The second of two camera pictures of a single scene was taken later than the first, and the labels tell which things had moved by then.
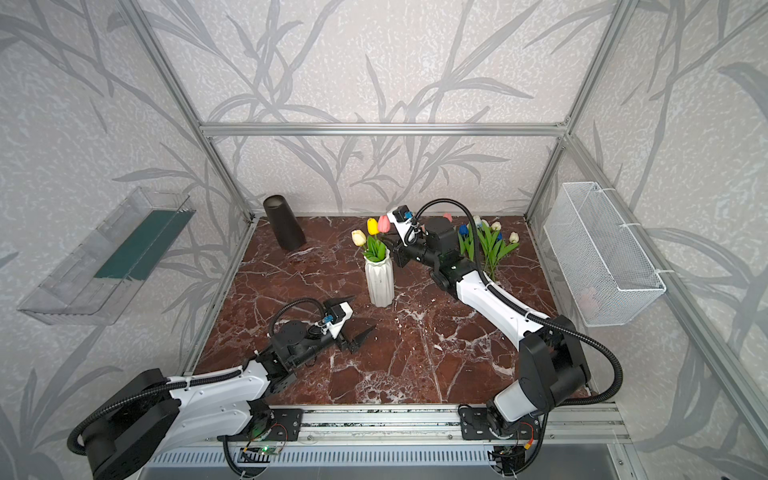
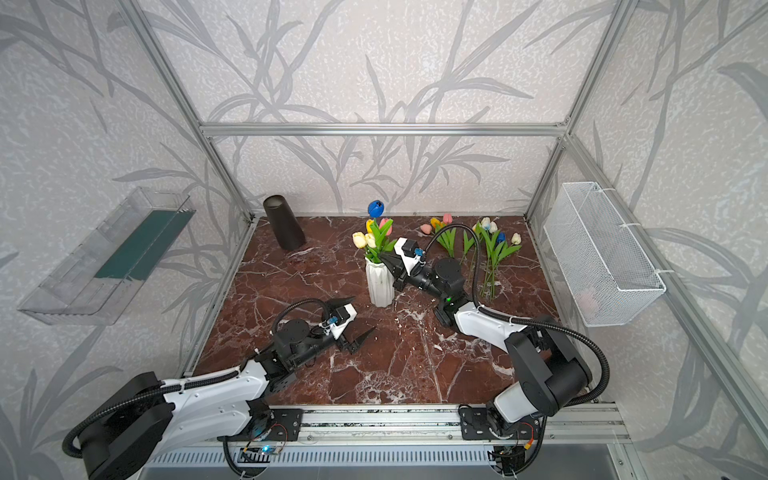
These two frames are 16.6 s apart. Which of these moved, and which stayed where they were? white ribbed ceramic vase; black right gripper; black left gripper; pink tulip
Moved: black right gripper
Stayed: pink tulip; white ribbed ceramic vase; black left gripper
